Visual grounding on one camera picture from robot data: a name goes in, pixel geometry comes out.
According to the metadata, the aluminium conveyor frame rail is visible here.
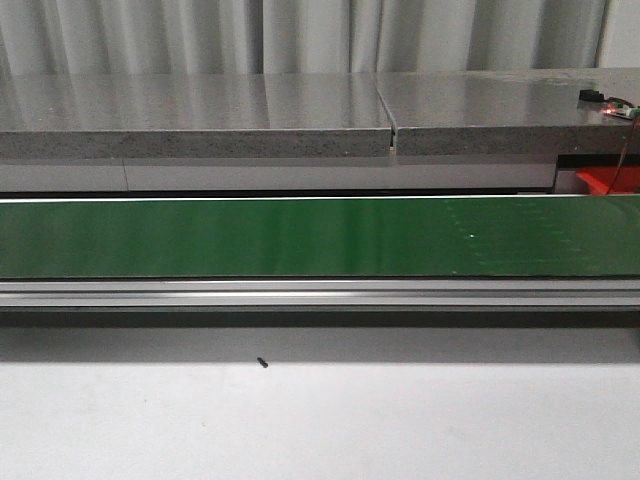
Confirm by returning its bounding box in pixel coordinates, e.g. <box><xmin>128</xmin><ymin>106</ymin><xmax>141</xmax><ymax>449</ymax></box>
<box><xmin>1</xmin><ymin>279</ymin><xmax>639</xmax><ymax>311</ymax></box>

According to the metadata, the grey pleated curtain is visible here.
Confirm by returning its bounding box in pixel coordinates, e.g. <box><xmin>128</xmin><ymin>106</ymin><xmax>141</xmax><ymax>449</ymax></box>
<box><xmin>1</xmin><ymin>1</ymin><xmax>639</xmax><ymax>77</ymax></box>

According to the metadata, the black connector plug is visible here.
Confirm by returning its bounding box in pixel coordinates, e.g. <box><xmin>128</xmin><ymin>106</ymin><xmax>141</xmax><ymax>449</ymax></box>
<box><xmin>579</xmin><ymin>89</ymin><xmax>606</xmax><ymax>103</ymax></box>

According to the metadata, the thin red black wire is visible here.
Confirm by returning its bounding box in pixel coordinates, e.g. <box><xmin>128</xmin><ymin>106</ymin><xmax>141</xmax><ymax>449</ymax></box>
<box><xmin>606</xmin><ymin>95</ymin><xmax>640</xmax><ymax>197</ymax></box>

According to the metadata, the red plastic tray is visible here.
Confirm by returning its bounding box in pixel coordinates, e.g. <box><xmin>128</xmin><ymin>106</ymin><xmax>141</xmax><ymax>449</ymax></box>
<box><xmin>577</xmin><ymin>166</ymin><xmax>640</xmax><ymax>196</ymax></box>

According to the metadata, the small green circuit board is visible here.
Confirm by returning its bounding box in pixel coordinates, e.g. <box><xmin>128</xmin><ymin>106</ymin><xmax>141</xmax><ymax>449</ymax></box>
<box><xmin>603</xmin><ymin>102</ymin><xmax>639</xmax><ymax>120</ymax></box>

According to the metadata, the green conveyor belt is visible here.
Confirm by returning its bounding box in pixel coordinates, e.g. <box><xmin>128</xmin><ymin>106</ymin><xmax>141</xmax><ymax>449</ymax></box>
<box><xmin>1</xmin><ymin>195</ymin><xmax>639</xmax><ymax>279</ymax></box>

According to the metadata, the grey stone slab right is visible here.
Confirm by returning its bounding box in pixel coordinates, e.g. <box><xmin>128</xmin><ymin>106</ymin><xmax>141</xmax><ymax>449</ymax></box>
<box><xmin>375</xmin><ymin>68</ymin><xmax>639</xmax><ymax>156</ymax></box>

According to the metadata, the grey stone slab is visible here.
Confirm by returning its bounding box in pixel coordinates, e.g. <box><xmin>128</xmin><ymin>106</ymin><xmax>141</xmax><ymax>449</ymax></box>
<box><xmin>375</xmin><ymin>68</ymin><xmax>639</xmax><ymax>156</ymax></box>
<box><xmin>1</xmin><ymin>74</ymin><xmax>392</xmax><ymax>159</ymax></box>

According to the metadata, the grey stone slab left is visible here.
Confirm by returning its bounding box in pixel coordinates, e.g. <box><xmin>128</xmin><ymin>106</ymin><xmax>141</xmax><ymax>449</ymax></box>
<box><xmin>1</xmin><ymin>74</ymin><xmax>392</xmax><ymax>159</ymax></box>

